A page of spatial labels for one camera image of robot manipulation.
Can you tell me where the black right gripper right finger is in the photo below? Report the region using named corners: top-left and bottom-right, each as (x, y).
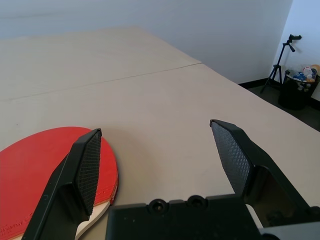
top-left (209, 119), bottom-right (315, 224)

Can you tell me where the black camera tripod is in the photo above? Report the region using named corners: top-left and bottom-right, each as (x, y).
top-left (259, 34), bottom-right (303, 94)

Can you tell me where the red ping-pong paddle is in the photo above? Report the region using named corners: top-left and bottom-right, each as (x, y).
top-left (0, 126), bottom-right (120, 238)

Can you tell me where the black trash bin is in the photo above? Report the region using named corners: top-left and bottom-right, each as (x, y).
top-left (278, 64), bottom-right (320, 111)

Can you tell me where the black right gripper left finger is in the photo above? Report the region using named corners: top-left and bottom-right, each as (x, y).
top-left (21, 128), bottom-right (103, 240)

